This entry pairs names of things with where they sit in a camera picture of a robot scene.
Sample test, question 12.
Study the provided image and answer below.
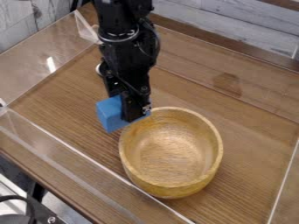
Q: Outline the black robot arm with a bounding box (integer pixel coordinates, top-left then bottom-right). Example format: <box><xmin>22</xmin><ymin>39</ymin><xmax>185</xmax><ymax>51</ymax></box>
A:
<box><xmin>90</xmin><ymin>0</ymin><xmax>160</xmax><ymax>123</ymax></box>

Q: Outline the blue foam block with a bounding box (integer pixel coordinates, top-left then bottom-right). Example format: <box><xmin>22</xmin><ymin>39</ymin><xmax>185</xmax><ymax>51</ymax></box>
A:
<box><xmin>94</xmin><ymin>94</ymin><xmax>152</xmax><ymax>134</ymax></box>

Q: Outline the black cable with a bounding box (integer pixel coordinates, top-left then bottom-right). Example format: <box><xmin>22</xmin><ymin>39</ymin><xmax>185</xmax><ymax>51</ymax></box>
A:
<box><xmin>0</xmin><ymin>195</ymin><xmax>36</xmax><ymax>224</ymax></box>

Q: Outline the black metal table frame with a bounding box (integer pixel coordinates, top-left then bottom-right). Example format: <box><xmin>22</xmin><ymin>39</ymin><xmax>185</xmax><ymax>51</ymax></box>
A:
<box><xmin>0</xmin><ymin>156</ymin><xmax>66</xmax><ymax>224</ymax></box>

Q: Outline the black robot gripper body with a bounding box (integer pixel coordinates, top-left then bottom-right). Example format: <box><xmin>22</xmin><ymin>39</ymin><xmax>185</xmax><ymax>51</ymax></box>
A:
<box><xmin>97</xmin><ymin>18</ymin><xmax>160</xmax><ymax>100</ymax></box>

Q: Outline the clear acrylic tray wall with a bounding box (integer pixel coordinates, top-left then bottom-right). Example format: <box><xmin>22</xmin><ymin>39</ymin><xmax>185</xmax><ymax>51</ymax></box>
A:
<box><xmin>0</xmin><ymin>16</ymin><xmax>299</xmax><ymax>224</ymax></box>

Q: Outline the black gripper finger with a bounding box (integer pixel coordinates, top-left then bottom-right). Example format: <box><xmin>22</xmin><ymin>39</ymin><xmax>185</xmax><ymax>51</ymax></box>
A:
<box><xmin>120</xmin><ymin>91</ymin><xmax>152</xmax><ymax>123</ymax></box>

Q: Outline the brown wooden bowl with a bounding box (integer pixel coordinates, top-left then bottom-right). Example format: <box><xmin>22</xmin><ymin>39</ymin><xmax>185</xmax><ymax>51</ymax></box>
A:
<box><xmin>117</xmin><ymin>107</ymin><xmax>224</xmax><ymax>199</ymax></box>

